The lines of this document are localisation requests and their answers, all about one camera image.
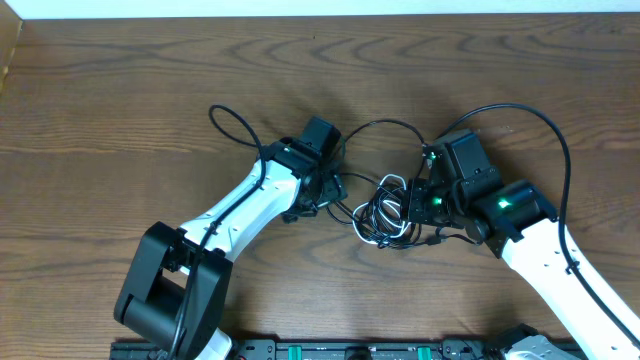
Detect black USB cable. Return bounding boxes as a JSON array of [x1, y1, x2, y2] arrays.
[[324, 118, 476, 250]]

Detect white USB cable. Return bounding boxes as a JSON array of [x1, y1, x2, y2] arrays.
[[351, 173, 412, 246]]

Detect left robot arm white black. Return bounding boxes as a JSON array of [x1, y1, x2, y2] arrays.
[[114, 117, 346, 359]]

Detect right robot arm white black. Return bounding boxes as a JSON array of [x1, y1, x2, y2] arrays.
[[401, 130, 639, 359]]

